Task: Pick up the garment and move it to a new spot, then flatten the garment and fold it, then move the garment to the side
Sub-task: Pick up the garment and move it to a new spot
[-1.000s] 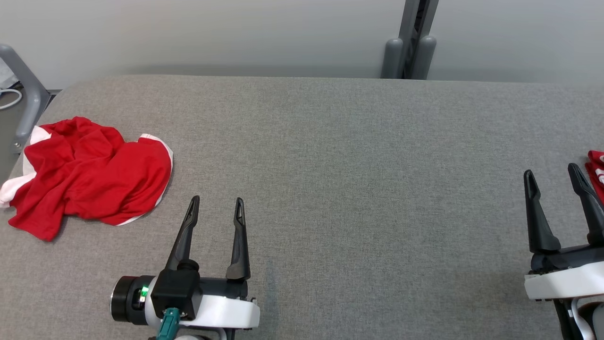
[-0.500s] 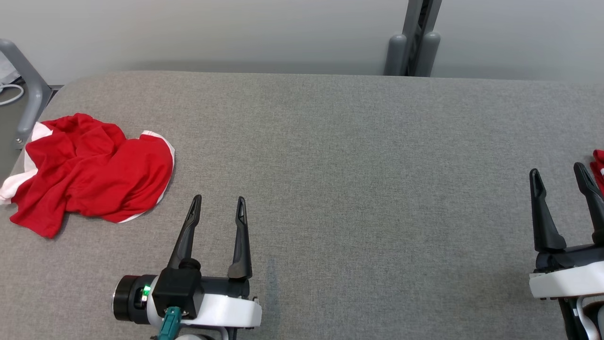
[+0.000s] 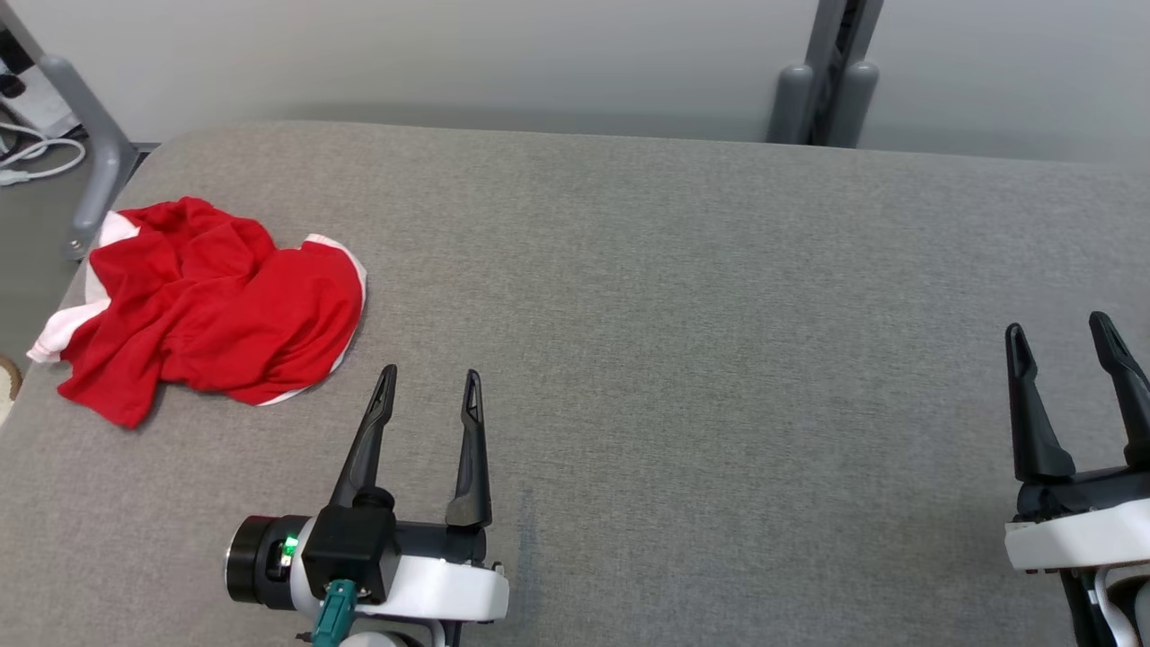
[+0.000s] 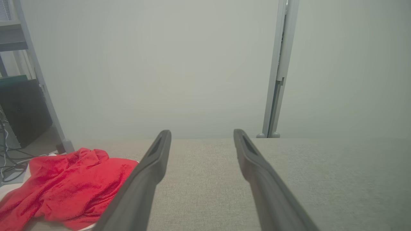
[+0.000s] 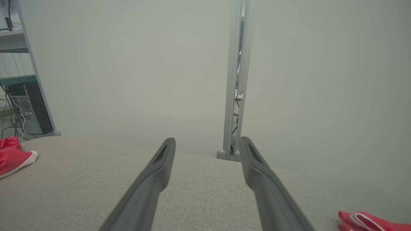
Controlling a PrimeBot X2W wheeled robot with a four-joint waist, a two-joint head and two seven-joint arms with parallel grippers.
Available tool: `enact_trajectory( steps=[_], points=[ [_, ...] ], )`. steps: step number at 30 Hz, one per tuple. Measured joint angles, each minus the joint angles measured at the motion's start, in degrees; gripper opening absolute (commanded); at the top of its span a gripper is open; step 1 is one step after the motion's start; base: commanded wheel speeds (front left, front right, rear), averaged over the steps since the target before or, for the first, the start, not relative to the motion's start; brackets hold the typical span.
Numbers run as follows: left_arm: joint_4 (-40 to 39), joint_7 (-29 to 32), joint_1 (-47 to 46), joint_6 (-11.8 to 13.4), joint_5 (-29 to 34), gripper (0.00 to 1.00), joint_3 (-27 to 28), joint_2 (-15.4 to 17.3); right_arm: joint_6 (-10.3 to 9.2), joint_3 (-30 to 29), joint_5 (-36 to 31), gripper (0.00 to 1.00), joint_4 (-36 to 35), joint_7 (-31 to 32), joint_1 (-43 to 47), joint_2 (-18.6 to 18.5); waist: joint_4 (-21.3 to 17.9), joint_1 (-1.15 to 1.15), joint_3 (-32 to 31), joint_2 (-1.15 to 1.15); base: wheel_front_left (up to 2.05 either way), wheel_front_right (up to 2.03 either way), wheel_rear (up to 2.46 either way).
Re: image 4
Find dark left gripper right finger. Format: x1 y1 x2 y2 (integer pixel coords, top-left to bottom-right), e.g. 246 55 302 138
233 129 320 231

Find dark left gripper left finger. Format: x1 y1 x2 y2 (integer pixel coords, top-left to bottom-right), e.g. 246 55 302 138
93 130 171 231

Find red white basketball shorts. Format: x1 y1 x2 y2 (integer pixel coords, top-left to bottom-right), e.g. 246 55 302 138
0 148 139 231

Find grey fabric sofa seat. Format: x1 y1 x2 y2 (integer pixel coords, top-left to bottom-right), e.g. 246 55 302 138
22 137 411 231

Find black computer case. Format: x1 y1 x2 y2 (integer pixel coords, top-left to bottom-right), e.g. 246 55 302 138
0 79 53 149

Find grey metal shelf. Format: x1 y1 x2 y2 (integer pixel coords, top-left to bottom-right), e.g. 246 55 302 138
0 19 29 52

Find grey partition joint post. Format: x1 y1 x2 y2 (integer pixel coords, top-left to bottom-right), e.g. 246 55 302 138
257 0 301 138

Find black floor cable bundle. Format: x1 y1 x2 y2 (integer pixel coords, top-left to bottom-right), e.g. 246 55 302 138
0 112 31 185

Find grey metal frame leg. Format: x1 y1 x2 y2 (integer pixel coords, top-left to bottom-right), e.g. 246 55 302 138
12 0 75 154

